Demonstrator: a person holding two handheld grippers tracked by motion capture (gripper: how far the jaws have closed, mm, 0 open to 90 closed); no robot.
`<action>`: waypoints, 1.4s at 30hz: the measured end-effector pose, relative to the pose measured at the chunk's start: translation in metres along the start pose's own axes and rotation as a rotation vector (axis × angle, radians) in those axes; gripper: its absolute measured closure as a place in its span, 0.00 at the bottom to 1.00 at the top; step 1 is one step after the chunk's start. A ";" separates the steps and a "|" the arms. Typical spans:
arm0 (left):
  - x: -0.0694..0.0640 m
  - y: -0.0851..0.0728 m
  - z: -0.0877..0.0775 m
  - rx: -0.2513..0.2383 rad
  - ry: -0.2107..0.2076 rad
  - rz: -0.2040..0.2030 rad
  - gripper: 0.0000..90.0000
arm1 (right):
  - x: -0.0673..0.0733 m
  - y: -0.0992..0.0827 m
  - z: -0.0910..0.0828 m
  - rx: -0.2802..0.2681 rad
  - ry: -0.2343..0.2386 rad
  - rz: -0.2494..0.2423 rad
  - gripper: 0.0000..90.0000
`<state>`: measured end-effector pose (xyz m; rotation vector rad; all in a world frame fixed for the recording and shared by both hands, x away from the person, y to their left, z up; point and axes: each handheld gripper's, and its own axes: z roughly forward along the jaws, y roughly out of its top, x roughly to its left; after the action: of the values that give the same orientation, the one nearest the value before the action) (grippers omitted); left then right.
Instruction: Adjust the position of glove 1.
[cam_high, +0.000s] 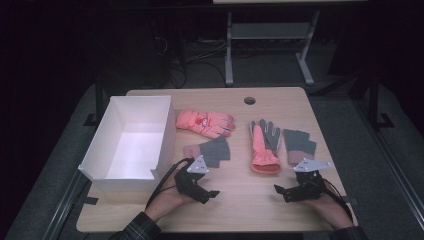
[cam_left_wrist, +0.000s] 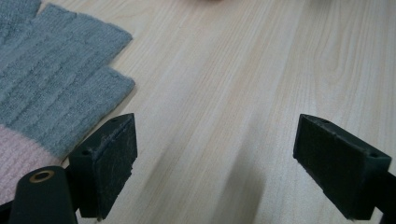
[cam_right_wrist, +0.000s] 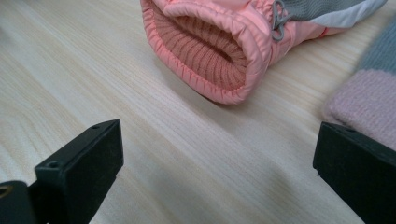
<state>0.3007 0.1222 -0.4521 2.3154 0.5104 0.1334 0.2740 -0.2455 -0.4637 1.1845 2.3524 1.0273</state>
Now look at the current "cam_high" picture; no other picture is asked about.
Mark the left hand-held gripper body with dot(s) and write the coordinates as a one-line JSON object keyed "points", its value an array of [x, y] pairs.
{"points": [[188, 181]]}

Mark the dark metal stand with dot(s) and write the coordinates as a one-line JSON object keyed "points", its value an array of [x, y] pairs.
{"points": [[374, 100]]}

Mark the white box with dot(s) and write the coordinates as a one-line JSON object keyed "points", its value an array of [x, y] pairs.
{"points": [[133, 150]]}

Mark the person's left hand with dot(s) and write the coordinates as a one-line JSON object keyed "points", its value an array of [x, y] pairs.
{"points": [[166, 201]]}

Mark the pink ski glove with print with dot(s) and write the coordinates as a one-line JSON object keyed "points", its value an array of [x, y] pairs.
{"points": [[196, 122]]}

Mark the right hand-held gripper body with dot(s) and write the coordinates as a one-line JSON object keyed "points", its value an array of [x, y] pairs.
{"points": [[310, 188]]}

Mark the person's right hand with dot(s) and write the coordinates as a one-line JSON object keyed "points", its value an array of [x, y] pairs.
{"points": [[333, 210]]}

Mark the grey metal table stand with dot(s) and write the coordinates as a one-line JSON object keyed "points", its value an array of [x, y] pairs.
{"points": [[270, 30]]}

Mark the grey knit glove pink cuff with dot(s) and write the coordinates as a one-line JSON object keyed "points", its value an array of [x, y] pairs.
{"points": [[217, 149], [298, 143]]}

